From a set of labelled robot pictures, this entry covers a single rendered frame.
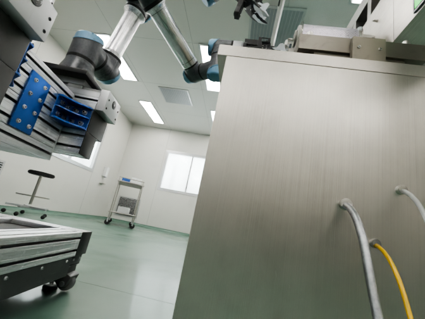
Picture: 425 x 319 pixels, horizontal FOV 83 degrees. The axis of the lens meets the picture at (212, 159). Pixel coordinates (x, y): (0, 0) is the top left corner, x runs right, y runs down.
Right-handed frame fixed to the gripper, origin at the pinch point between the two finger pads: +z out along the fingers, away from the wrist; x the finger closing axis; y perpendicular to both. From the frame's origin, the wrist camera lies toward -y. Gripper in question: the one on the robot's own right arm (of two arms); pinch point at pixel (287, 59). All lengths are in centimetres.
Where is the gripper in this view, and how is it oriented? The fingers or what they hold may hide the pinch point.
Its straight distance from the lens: 118.3
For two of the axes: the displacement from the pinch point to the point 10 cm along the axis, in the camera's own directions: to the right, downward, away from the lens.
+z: 9.8, 1.6, -1.2
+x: 0.7, 2.7, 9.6
